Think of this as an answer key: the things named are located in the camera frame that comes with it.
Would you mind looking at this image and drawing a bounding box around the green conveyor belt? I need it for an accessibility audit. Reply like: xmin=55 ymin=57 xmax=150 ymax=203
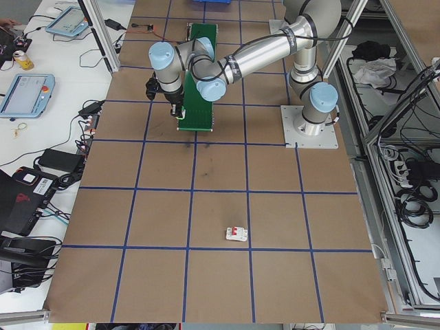
xmin=177 ymin=23 xmax=220 ymax=133

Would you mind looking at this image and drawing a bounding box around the power strip with plugs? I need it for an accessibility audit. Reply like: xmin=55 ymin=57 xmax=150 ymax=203
xmin=76 ymin=113 xmax=101 ymax=155

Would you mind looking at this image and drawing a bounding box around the large black power adapter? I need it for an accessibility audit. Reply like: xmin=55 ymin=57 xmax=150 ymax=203
xmin=36 ymin=148 xmax=86 ymax=172

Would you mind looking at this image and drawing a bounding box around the light blue teach pendant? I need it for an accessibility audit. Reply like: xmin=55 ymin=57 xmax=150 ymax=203
xmin=44 ymin=5 xmax=89 ymax=37
xmin=0 ymin=74 xmax=56 ymax=120

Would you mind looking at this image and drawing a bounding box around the white red circuit breaker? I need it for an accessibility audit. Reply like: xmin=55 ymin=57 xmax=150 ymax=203
xmin=225 ymin=225 xmax=249 ymax=242

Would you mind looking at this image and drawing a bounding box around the yellow drink can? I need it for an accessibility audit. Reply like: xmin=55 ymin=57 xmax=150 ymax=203
xmin=12 ymin=50 xmax=34 ymax=71

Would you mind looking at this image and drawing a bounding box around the black case with white label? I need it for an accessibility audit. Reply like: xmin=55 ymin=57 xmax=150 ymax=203
xmin=0 ymin=166 xmax=58 ymax=237

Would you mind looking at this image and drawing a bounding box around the white cloth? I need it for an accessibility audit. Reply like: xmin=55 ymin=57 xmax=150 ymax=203
xmin=355 ymin=56 xmax=398 ymax=87

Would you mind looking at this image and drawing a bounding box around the black cloth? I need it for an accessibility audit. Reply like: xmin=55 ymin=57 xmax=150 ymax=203
xmin=352 ymin=40 xmax=391 ymax=59

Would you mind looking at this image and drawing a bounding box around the black docking device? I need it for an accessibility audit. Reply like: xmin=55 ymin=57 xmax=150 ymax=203
xmin=0 ymin=236 xmax=62 ymax=294

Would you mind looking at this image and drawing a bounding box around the white power strip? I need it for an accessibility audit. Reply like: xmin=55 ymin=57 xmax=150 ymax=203
xmin=391 ymin=159 xmax=408 ymax=188

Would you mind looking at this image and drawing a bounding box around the aluminium profile bar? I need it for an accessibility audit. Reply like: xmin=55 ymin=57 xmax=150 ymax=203
xmin=379 ymin=310 xmax=440 ymax=324
xmin=0 ymin=308 xmax=52 ymax=326

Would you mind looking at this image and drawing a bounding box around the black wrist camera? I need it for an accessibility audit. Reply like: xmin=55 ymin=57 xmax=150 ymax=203
xmin=145 ymin=77 xmax=162 ymax=102

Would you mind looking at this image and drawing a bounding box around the red conveyor wire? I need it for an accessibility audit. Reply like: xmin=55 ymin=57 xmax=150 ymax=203
xmin=153 ymin=29 xmax=188 ymax=45

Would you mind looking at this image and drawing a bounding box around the aluminium profile post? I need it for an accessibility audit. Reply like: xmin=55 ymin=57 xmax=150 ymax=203
xmin=322 ymin=0 xmax=369 ymax=78
xmin=77 ymin=0 xmax=121 ymax=73

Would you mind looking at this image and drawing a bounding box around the V-shaped metal bar frame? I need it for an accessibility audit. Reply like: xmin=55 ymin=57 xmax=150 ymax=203
xmin=336 ymin=0 xmax=440 ymax=310

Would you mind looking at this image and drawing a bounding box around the coiled black cable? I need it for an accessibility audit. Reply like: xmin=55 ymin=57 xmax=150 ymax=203
xmin=395 ymin=195 xmax=434 ymax=230

